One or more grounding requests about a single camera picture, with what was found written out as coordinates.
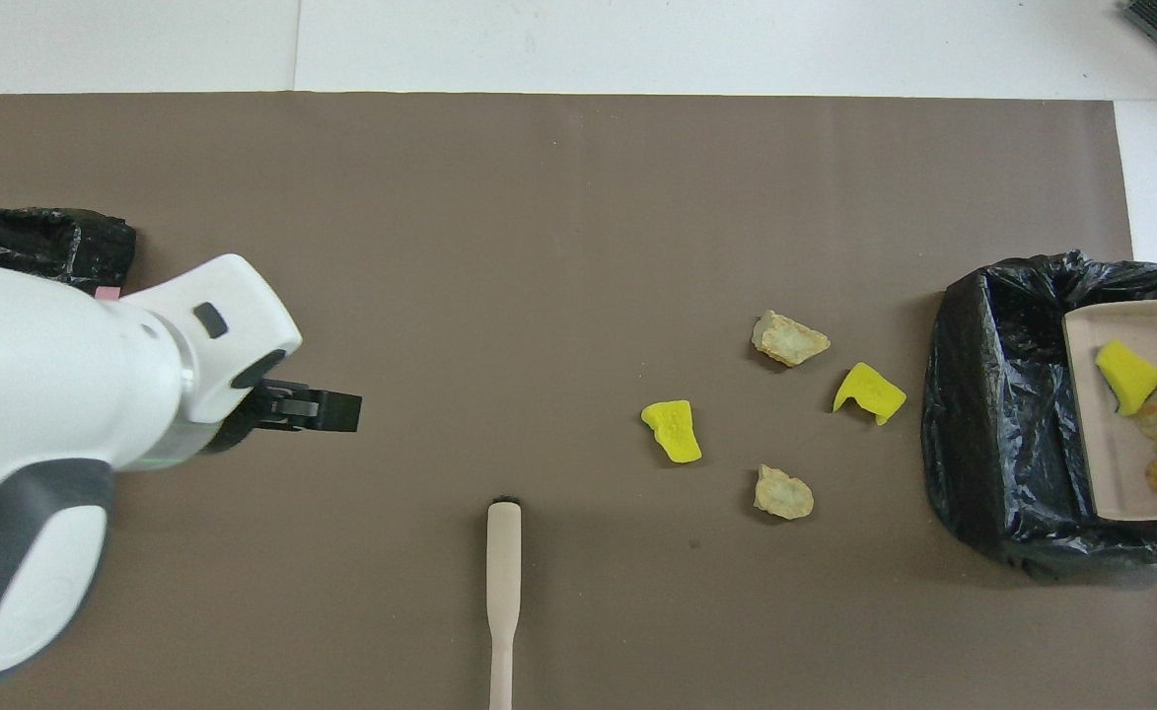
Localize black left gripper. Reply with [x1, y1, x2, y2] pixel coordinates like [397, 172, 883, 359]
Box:
[205, 350, 363, 457]

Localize beige hand brush black bristles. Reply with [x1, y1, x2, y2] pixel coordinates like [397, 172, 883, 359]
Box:
[486, 496, 523, 710]

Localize yellow wavy sponge piece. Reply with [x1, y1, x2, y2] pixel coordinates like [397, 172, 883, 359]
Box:
[641, 399, 703, 464]

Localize small beige rock chunk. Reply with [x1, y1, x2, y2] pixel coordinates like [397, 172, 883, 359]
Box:
[754, 463, 816, 521]

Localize large beige rock chunk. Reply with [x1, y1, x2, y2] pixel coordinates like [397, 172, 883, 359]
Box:
[751, 310, 832, 369]

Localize yellow notched sponge piece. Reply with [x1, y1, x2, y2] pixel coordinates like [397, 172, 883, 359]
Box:
[832, 362, 907, 427]

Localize beige plastic dustpan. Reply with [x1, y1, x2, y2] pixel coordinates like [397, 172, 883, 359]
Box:
[1062, 300, 1157, 521]

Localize yellow sponge green backing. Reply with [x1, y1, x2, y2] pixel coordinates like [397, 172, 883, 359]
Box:
[1095, 339, 1157, 416]

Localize black crumpled trash bag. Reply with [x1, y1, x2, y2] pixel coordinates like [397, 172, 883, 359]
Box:
[0, 206, 137, 297]

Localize black bag lined trash bin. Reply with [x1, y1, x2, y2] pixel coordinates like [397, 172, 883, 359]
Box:
[921, 250, 1157, 583]

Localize brown paper table mat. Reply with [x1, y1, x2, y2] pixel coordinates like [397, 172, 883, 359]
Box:
[0, 93, 1157, 710]

